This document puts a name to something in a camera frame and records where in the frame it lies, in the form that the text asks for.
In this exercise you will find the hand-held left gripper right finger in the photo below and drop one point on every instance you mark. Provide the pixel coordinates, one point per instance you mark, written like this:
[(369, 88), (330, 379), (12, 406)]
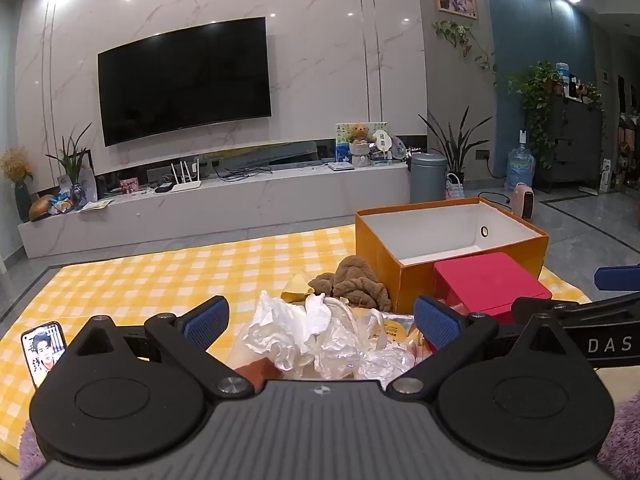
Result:
[(437, 322)]

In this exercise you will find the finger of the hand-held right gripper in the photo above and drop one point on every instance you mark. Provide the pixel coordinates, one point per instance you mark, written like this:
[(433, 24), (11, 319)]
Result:
[(575, 307), (617, 278)]

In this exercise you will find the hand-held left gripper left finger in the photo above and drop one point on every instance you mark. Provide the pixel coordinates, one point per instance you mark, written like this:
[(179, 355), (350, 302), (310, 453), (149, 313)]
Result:
[(207, 322)]

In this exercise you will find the clear snack packet yellow label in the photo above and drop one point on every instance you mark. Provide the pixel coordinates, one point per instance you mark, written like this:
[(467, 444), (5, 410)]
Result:
[(392, 330)]

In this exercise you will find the red box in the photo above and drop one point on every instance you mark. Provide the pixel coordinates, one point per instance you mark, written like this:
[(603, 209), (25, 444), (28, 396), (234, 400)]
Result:
[(485, 280)]

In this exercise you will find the white plastic bag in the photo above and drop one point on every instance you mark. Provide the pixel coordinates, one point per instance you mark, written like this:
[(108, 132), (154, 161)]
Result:
[(280, 327)]

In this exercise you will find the clear plastic bag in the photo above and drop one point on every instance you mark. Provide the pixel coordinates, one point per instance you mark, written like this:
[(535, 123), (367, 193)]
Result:
[(345, 355)]

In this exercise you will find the orange cardboard box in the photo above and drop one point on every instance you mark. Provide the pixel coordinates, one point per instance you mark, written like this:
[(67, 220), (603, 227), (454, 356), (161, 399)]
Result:
[(380, 240)]

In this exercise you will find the yellow checkered blanket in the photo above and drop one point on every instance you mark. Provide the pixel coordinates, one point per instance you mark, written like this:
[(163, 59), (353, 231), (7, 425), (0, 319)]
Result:
[(175, 280)]

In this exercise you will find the brown knitted scarf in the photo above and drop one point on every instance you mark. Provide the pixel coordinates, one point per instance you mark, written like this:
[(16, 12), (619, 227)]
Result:
[(357, 280)]

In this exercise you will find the purple fluffy rug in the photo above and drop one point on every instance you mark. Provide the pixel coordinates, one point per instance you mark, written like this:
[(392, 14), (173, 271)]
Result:
[(622, 435)]

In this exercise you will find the yellow cloth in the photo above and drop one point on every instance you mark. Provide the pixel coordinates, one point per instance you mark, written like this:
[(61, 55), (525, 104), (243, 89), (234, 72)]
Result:
[(297, 287)]

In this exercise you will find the white marble television cabinet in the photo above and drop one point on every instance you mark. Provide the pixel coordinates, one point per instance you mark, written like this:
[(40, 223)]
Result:
[(225, 207)]

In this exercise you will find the pink space heater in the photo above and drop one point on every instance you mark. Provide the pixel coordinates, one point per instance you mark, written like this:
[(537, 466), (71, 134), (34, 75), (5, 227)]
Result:
[(523, 201)]

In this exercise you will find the small patterned gift bag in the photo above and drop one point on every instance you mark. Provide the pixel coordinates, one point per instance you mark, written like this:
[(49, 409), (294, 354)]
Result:
[(454, 189)]

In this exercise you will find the dark grey drawer cabinet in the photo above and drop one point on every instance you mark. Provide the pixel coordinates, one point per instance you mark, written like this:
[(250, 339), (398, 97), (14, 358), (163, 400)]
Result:
[(575, 145)]

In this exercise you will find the white router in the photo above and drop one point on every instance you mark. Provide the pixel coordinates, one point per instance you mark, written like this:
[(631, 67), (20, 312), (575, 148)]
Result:
[(182, 184)]

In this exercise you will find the blue water jug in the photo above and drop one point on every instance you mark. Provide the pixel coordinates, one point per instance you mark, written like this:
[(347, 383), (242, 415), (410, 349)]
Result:
[(521, 170)]

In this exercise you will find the grey trash can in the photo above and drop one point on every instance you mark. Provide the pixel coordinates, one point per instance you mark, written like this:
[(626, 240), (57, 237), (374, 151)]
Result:
[(427, 177)]

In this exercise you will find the smartphone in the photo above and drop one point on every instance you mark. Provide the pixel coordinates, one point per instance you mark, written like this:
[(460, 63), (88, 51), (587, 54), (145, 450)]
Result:
[(44, 352)]

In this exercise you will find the long-leaved potted plant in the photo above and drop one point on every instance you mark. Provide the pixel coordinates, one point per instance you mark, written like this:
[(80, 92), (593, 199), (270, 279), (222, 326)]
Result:
[(457, 147)]

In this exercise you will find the white round hand fan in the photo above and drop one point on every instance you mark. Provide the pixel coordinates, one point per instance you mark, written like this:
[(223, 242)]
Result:
[(383, 141)]

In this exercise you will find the brown teddy bear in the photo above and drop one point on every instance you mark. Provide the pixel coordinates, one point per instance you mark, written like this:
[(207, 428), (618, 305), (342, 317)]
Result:
[(360, 145)]

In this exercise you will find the bushy green potted plant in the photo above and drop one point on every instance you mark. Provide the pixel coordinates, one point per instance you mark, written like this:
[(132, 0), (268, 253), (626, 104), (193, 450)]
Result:
[(537, 100)]

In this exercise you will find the brown gourd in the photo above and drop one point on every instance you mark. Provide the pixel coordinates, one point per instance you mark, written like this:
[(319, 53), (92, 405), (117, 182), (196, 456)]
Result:
[(41, 207)]

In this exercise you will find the printed picture board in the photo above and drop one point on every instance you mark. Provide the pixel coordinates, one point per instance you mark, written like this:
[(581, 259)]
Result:
[(342, 142)]

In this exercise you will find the green plant in glass vase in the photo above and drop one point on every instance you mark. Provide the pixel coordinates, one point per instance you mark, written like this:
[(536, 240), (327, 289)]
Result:
[(72, 160)]

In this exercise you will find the dried yellow flowers in vase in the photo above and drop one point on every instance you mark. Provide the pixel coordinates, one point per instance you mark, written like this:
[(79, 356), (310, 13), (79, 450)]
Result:
[(17, 170)]

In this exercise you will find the hanging vine plant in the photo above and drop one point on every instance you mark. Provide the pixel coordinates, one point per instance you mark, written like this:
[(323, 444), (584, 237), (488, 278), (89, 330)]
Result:
[(460, 35)]

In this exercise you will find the black wall television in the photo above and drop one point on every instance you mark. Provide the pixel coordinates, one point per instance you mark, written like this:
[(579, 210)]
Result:
[(185, 82)]

